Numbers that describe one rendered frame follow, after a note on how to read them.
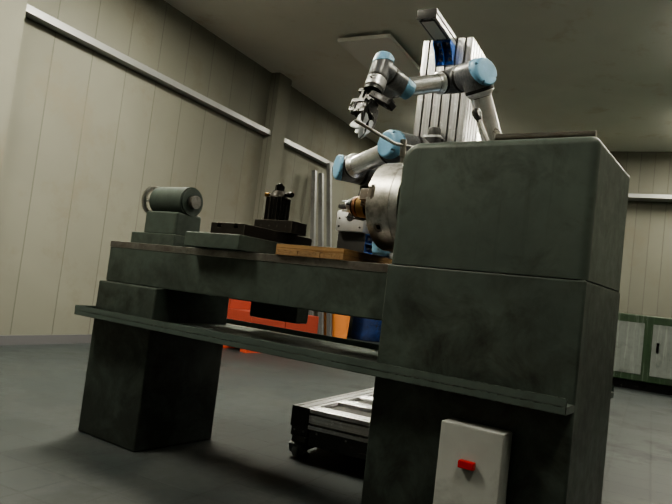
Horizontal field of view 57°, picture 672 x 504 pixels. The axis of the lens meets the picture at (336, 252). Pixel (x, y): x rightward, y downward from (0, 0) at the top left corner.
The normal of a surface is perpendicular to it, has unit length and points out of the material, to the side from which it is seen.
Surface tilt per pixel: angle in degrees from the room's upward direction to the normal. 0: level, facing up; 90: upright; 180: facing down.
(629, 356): 90
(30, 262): 90
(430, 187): 90
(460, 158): 90
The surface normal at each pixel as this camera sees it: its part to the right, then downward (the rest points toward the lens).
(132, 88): 0.88, 0.07
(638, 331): -0.45, -0.11
